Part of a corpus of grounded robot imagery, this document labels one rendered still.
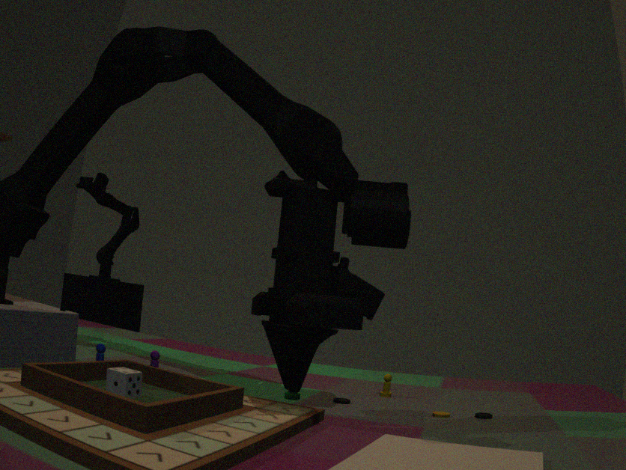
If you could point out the yellow game pawn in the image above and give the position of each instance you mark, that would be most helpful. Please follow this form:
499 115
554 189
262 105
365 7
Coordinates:
386 387

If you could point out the beige board game track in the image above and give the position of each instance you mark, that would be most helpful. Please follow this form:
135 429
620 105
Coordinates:
94 459

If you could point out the purple game pawn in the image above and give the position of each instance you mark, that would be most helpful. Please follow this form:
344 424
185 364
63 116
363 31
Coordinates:
155 356

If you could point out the wooden square game board track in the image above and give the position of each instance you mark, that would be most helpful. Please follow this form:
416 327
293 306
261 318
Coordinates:
169 399

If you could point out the blue pawn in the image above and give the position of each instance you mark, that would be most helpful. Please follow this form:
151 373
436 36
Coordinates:
100 350

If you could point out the white die with black pips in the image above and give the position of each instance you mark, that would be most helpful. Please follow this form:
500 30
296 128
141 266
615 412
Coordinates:
124 382

